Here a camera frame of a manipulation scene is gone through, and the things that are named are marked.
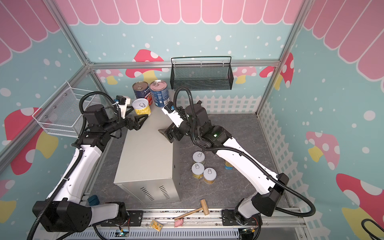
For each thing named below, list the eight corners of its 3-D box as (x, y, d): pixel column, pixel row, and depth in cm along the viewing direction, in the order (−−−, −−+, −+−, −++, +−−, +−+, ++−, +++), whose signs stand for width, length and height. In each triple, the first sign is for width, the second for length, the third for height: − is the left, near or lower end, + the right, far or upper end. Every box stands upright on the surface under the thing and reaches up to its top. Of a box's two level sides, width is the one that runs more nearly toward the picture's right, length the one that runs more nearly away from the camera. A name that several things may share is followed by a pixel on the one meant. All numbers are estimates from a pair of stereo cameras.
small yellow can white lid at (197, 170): (190, 176, 90) (190, 172, 85) (194, 166, 95) (193, 161, 90) (201, 180, 89) (201, 175, 84) (204, 169, 93) (205, 164, 88)
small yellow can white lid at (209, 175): (203, 184, 87) (203, 180, 82) (203, 171, 92) (203, 167, 87) (216, 184, 87) (217, 180, 82) (215, 171, 92) (216, 167, 87)
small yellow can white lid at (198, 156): (192, 165, 95) (192, 160, 90) (192, 155, 99) (192, 150, 94) (205, 165, 95) (205, 160, 90) (204, 155, 99) (205, 150, 94)
